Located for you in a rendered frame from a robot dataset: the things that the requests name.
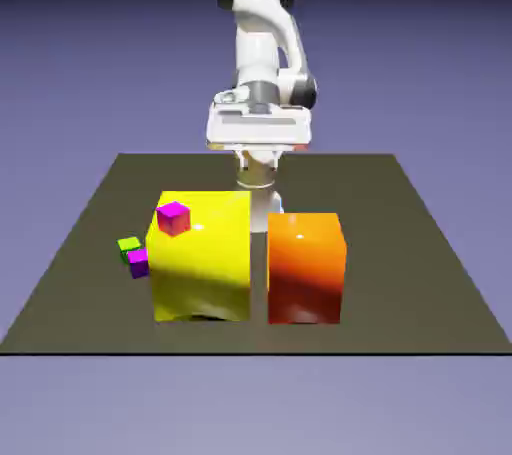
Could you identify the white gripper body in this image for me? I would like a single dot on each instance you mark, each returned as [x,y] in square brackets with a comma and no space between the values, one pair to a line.
[258,129]

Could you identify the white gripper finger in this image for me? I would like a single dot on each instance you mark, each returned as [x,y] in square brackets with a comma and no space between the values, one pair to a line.
[243,159]
[274,159]

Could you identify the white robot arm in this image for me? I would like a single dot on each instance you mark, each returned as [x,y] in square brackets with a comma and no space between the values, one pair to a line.
[258,31]

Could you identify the small magenta cube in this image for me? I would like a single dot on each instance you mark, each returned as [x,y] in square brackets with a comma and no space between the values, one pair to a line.
[173,219]

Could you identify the small green cube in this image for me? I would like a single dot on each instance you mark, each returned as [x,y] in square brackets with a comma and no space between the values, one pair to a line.
[128,244]

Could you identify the small purple cube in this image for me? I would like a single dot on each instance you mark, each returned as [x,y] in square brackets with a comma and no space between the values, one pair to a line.
[139,263]

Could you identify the large yellow box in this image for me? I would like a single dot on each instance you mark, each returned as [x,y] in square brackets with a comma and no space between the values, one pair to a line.
[200,259]

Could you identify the large orange box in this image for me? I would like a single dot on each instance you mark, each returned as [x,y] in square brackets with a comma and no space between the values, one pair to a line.
[304,267]

